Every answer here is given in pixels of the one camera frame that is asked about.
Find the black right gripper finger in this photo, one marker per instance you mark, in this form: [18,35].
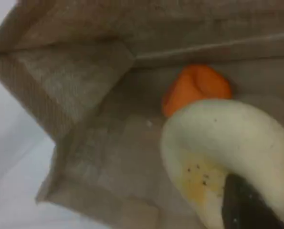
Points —
[246,210]

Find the brown jute tote bag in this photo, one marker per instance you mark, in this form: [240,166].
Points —
[72,83]

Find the orange fruit with stem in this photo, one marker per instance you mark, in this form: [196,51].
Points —
[192,90]

